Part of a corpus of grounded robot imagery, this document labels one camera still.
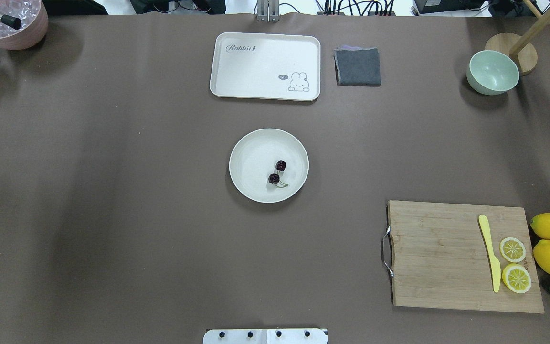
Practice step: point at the dark cherry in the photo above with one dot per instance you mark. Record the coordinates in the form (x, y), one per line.
(275, 179)
(280, 165)

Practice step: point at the cream round plate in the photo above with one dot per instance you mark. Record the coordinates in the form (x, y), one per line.
(254, 157)

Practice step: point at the cream rabbit tray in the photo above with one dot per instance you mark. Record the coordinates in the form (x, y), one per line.
(266, 66)

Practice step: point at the grey folded cloth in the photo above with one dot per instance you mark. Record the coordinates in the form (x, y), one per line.
(357, 66)

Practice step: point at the bamboo cutting board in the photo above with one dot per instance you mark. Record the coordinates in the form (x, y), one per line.
(439, 258)

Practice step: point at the mint green bowl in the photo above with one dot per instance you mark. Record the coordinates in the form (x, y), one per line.
(491, 73)

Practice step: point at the yellow plastic knife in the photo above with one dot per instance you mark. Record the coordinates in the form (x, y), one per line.
(494, 263)

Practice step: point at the lemon slice lower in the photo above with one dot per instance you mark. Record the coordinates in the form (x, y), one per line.
(512, 249)

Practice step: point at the lemon slice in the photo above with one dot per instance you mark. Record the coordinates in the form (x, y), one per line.
(516, 278)
(512, 249)

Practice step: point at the lemon slice upper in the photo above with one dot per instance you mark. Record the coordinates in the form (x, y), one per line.
(516, 278)

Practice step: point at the wooden cup stand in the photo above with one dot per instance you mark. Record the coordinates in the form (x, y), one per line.
(519, 48)

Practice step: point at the pink bowl with ice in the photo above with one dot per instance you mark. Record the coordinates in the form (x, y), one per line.
(33, 24)

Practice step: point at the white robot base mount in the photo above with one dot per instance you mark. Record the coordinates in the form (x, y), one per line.
(310, 335)

